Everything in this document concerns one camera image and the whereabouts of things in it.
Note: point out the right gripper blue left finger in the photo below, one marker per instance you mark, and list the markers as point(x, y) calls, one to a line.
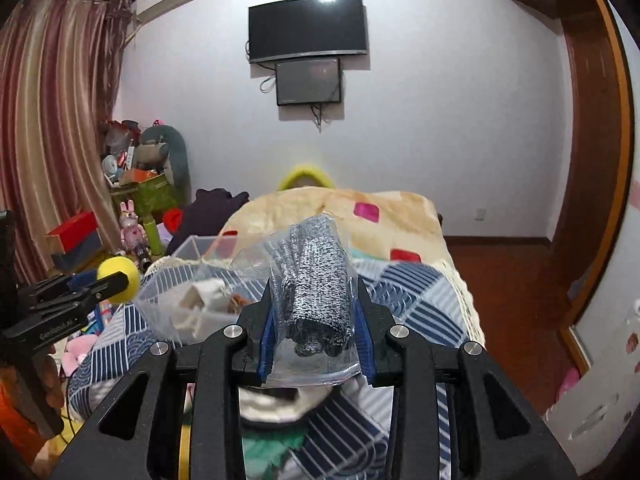
point(253, 364)

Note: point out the pink plush slipper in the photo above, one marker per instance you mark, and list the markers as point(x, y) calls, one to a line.
point(75, 351)

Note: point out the striped red beige curtain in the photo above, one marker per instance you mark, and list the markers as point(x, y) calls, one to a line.
point(60, 69)

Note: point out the blue white patterned cover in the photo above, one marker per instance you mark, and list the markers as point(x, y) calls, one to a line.
point(346, 437)

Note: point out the black wall television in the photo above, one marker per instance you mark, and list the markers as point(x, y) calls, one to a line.
point(300, 28)

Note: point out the white sock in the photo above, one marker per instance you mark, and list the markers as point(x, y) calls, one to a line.
point(203, 308)

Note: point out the beige patterned fleece blanket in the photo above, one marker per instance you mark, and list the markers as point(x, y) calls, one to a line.
point(377, 224)

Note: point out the white wardrobe door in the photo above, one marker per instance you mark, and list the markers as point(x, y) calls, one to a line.
point(590, 418)

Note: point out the clear plastic storage box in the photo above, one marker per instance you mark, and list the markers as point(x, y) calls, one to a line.
point(236, 259)

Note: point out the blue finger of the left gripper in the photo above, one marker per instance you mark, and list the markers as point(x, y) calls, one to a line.
point(56, 287)
point(51, 321)

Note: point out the red plush item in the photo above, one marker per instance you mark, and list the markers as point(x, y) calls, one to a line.
point(172, 219)

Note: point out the bagged grey knit cloth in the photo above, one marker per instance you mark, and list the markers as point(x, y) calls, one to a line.
point(312, 288)

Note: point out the small wall monitor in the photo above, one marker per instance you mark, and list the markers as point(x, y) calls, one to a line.
point(314, 81)

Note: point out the pink rabbit toy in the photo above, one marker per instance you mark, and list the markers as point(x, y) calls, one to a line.
point(132, 233)

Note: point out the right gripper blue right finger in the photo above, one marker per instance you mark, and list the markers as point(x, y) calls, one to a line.
point(379, 362)

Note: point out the grey green plush toy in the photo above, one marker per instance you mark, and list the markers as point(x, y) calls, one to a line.
point(161, 148)

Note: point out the black white fabric bag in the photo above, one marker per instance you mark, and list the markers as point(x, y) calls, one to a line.
point(272, 407)

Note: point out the yellow foam ball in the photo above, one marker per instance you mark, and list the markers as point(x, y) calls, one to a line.
point(119, 280)

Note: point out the dark purple cloth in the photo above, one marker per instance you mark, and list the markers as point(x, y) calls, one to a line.
point(207, 215)

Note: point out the green cardboard box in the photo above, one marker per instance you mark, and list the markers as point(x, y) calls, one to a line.
point(151, 196)

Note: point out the brown wooden door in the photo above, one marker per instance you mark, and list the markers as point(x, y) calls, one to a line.
point(601, 153)

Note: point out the red box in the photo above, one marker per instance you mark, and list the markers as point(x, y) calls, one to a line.
point(69, 234)

